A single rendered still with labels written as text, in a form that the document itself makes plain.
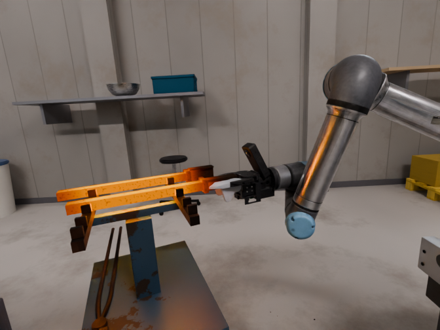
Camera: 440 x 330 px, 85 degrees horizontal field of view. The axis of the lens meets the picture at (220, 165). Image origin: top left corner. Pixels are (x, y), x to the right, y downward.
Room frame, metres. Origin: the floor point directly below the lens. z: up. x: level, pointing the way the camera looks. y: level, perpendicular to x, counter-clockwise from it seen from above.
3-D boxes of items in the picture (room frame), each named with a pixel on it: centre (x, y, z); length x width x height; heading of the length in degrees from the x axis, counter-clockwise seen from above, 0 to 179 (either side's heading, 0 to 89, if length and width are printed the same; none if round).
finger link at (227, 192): (0.63, -0.01, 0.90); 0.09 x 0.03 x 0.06; 122
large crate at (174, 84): (2.82, 0.44, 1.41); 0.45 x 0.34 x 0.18; 90
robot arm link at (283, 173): (0.73, -0.17, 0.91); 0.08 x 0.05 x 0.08; 22
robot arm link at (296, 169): (0.75, -0.25, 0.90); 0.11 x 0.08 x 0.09; 112
